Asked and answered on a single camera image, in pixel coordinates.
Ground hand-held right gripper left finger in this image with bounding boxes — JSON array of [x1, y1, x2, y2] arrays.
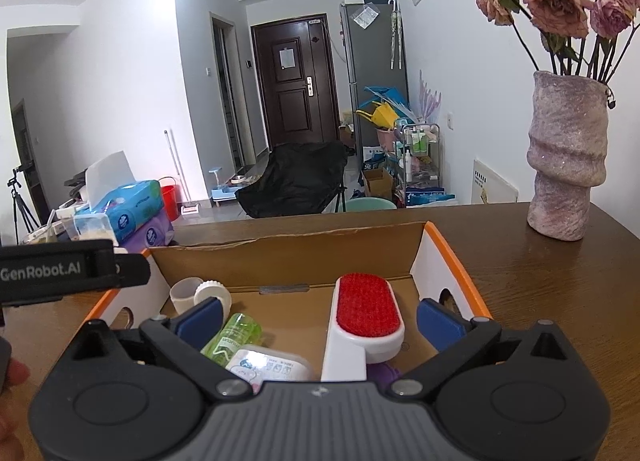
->
[[74, 297, 253, 398]]

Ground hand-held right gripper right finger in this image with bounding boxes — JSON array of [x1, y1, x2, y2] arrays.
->
[[391, 298, 571, 397]]

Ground white tape roll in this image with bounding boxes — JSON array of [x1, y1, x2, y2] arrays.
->
[[170, 277, 204, 316]]

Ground white ribbed cap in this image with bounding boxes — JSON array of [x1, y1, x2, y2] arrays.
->
[[194, 280, 232, 314]]

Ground green plastic bottle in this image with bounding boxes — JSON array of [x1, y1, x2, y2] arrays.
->
[[201, 313, 263, 361]]

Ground red and white lint brush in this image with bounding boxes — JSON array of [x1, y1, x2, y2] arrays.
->
[[320, 272, 406, 383]]

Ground purple ribbed cap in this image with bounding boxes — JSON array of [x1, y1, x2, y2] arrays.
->
[[369, 362, 404, 389]]

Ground white translucent plastic case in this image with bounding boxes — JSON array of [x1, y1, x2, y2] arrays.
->
[[225, 347, 315, 383]]

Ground red cardboard box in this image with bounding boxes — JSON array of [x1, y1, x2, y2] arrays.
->
[[77, 221, 494, 387]]

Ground person's left hand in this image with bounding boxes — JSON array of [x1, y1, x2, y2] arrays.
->
[[0, 362, 31, 446]]

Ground clear plastic food container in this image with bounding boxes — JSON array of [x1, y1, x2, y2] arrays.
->
[[56, 208, 121, 244]]

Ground black tripod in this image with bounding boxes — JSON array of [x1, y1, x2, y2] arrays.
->
[[7, 161, 41, 244]]

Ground purple tissue pack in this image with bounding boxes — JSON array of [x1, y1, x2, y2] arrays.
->
[[120, 208, 175, 254]]

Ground blue tissue pack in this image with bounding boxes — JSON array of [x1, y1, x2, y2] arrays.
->
[[87, 151, 163, 244]]

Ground red bucket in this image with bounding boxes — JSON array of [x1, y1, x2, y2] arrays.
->
[[160, 185, 180, 222]]

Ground blue and white packet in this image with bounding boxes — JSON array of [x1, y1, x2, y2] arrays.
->
[[404, 186, 458, 207]]

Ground blue pet feeder stand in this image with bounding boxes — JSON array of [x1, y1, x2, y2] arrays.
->
[[207, 168, 251, 202]]

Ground green basin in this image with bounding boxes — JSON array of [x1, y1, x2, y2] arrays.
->
[[345, 197, 398, 212]]

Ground white board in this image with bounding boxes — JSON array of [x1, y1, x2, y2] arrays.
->
[[472, 158, 519, 204]]

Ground small brown cardboard box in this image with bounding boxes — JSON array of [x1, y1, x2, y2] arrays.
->
[[362, 168, 396, 200]]

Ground white mop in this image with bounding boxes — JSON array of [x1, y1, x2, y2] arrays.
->
[[165, 130, 201, 214]]

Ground metal trolley rack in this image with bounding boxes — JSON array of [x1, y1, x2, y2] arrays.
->
[[395, 124, 442, 197]]

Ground black folding chair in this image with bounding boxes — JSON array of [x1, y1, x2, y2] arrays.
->
[[236, 142, 348, 219]]

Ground pink stone vase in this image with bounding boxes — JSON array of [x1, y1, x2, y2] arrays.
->
[[526, 70, 612, 242]]

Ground purple fairy wings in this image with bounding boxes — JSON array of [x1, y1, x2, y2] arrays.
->
[[414, 70, 443, 124]]

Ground dark brown door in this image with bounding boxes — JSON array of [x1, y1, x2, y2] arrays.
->
[[250, 16, 341, 149]]

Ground grey refrigerator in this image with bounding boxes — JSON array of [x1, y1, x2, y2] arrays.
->
[[340, 0, 408, 164]]

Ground white folded umbrella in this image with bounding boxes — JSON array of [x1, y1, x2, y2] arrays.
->
[[389, 0, 405, 71]]

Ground clear plastic bag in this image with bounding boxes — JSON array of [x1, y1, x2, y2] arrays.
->
[[351, 5, 379, 29]]

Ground dried rose bouquet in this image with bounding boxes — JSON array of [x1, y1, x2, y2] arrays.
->
[[375, 0, 640, 109]]

